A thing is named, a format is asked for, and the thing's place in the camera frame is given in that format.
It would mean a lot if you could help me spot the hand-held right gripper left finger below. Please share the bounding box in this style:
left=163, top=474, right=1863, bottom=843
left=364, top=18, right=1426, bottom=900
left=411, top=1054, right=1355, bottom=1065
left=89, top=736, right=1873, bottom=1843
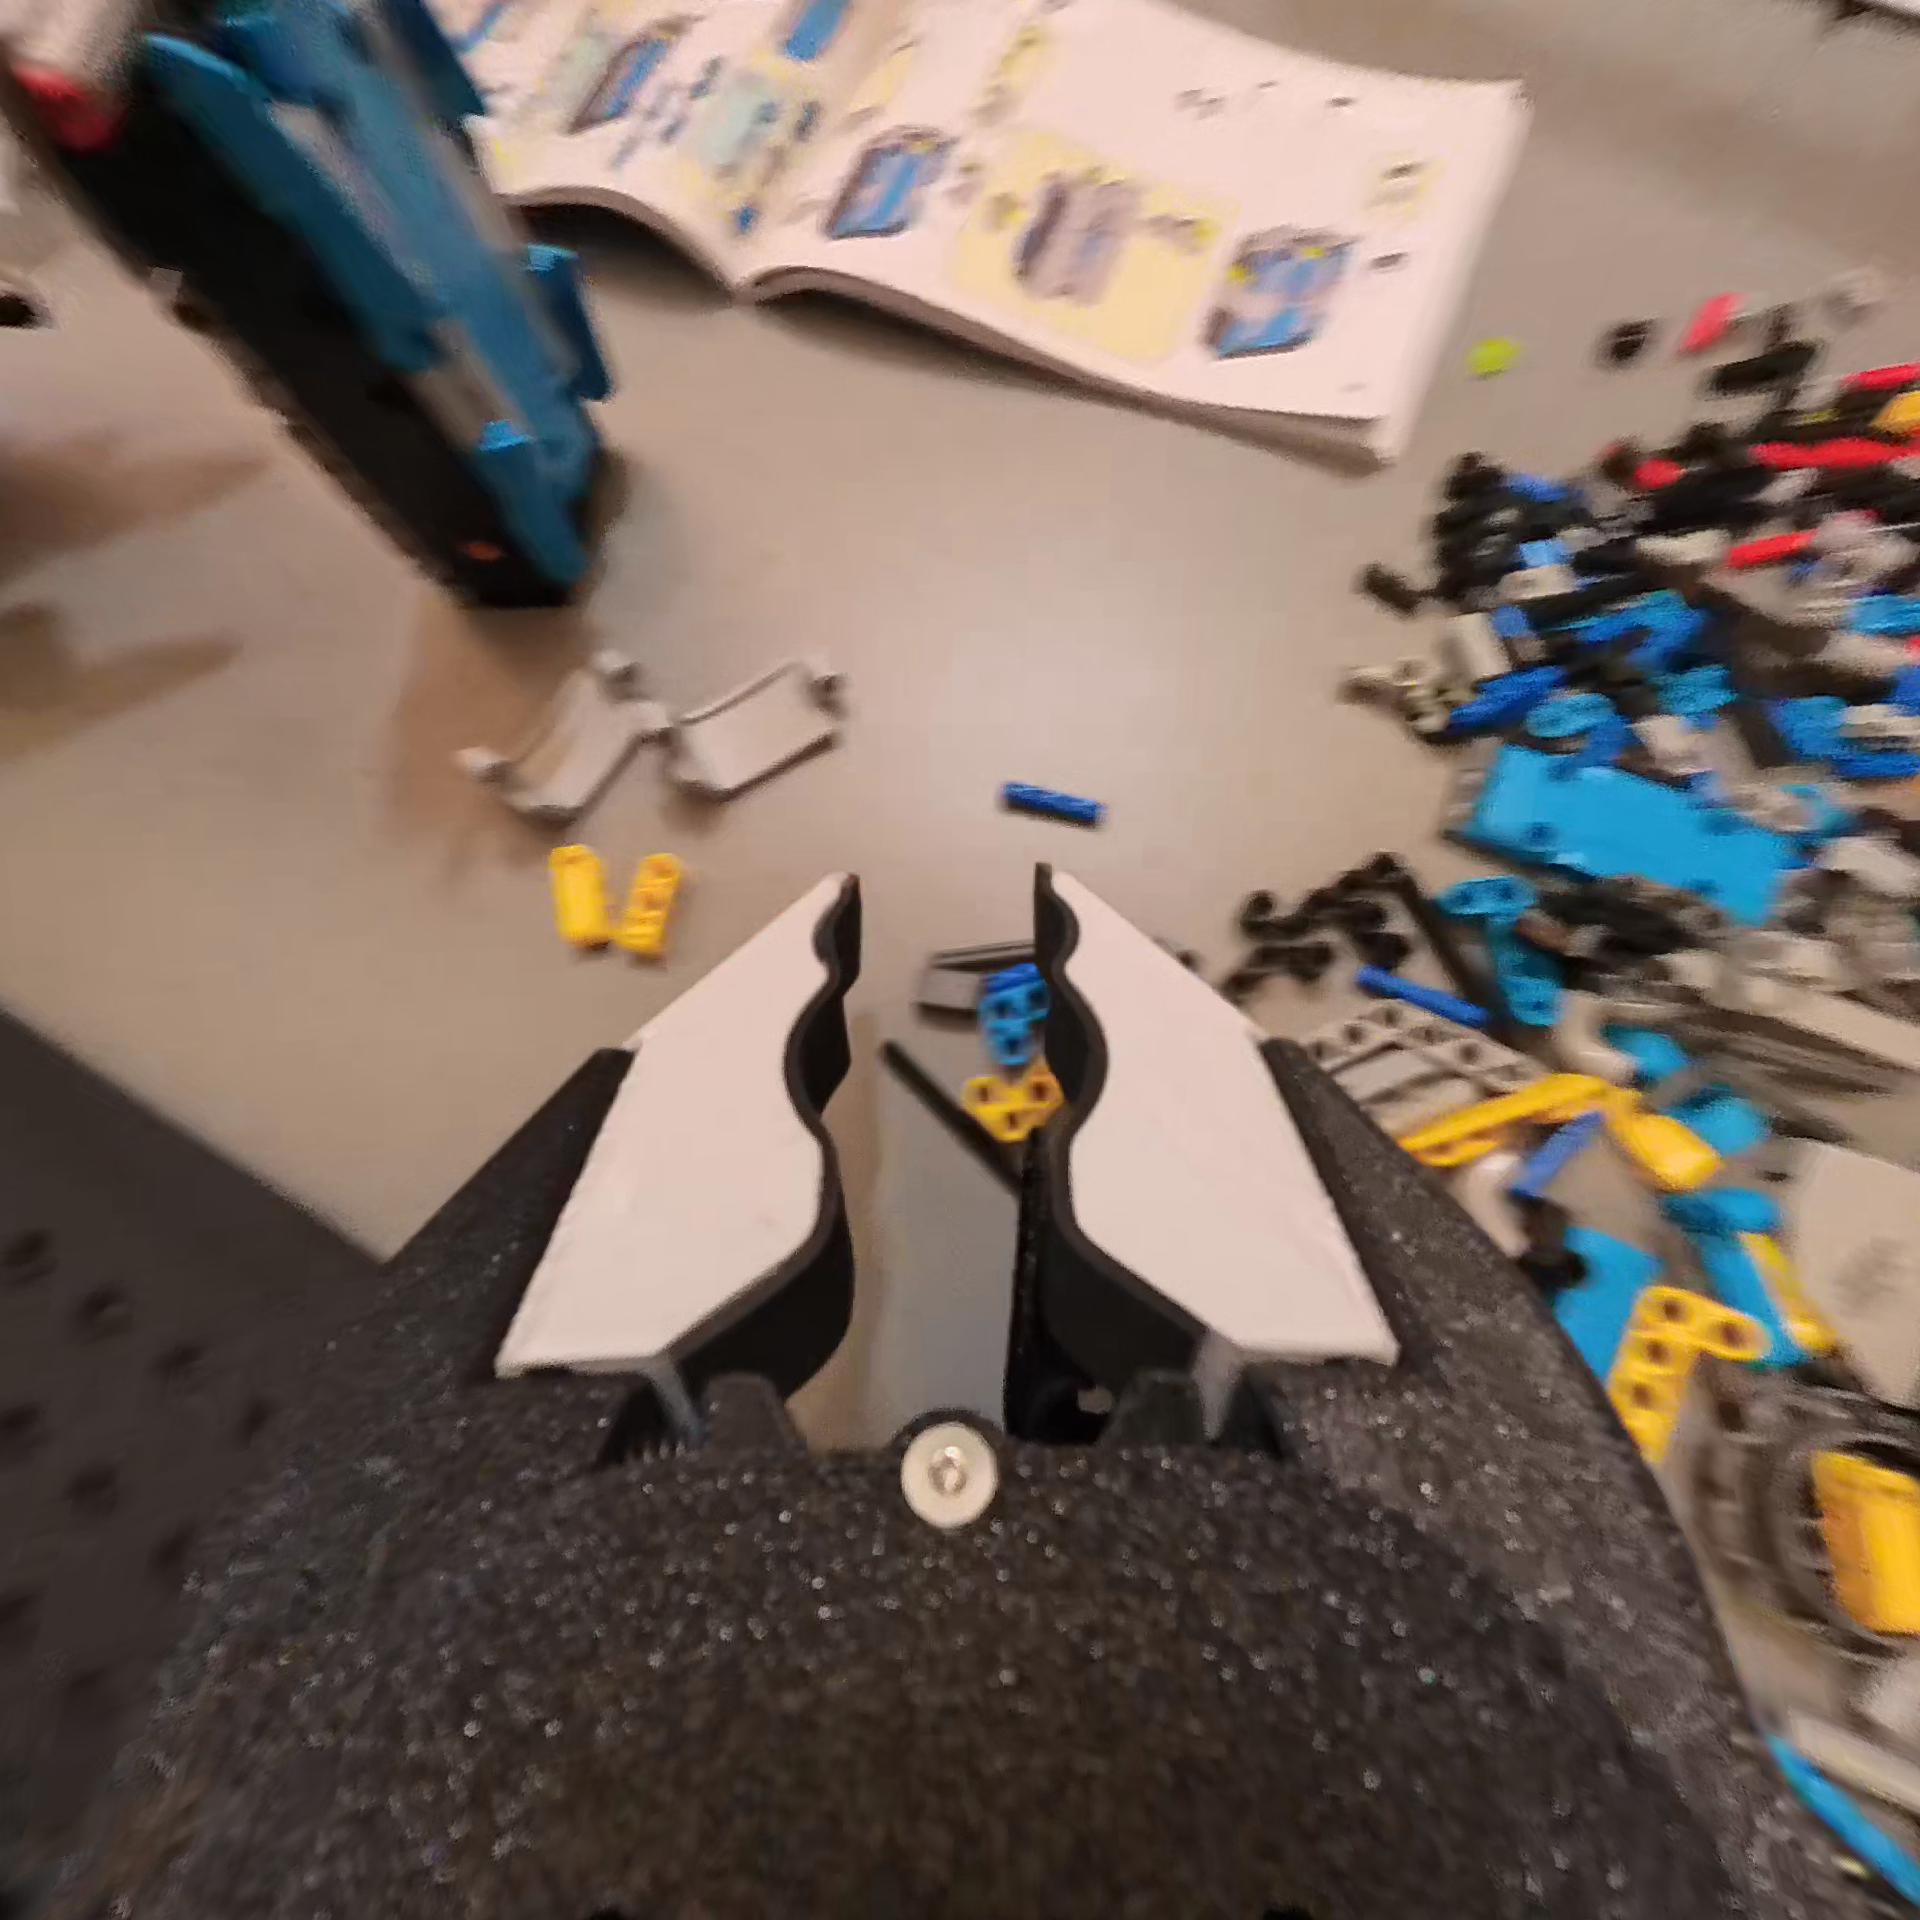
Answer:
left=497, top=876, right=865, bottom=1407

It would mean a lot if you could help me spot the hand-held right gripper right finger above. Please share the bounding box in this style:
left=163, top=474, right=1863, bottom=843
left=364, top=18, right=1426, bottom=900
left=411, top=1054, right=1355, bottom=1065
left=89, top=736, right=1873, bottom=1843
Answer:
left=1022, top=865, right=1402, bottom=1418

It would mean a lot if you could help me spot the yellow toy brick connector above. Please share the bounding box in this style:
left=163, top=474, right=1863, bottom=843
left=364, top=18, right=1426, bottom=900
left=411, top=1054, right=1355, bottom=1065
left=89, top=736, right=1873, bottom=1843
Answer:
left=616, top=853, right=689, bottom=960
left=546, top=846, right=616, bottom=958
left=960, top=1057, right=1066, bottom=1150

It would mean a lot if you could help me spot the pile of small toy bricks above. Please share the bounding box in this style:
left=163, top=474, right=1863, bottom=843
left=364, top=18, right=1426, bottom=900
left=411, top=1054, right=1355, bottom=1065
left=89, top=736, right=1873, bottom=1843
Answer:
left=1217, top=272, right=1920, bottom=1920

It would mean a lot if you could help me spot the grey blue toy brick assembly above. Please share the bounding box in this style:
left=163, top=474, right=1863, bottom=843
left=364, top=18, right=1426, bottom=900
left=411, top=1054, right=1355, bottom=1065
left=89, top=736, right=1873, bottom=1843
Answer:
left=0, top=0, right=616, bottom=612

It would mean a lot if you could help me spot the brick instruction booklet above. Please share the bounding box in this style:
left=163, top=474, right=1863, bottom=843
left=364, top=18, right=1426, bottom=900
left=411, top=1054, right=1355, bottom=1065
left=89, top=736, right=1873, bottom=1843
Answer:
left=435, top=0, right=1531, bottom=468

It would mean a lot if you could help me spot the grey desk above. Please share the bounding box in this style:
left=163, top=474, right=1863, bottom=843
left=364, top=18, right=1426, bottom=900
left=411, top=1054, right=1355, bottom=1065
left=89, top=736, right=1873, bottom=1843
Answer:
left=0, top=0, right=1920, bottom=1920

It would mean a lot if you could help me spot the black toy brick axle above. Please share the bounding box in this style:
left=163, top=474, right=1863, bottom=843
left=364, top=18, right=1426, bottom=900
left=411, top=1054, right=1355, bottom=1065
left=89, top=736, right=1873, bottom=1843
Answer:
left=884, top=1040, right=1022, bottom=1192

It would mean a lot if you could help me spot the black perforated pad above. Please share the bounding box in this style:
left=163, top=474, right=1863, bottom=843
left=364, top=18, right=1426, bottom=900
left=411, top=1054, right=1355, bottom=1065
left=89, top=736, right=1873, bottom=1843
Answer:
left=0, top=1006, right=391, bottom=1920

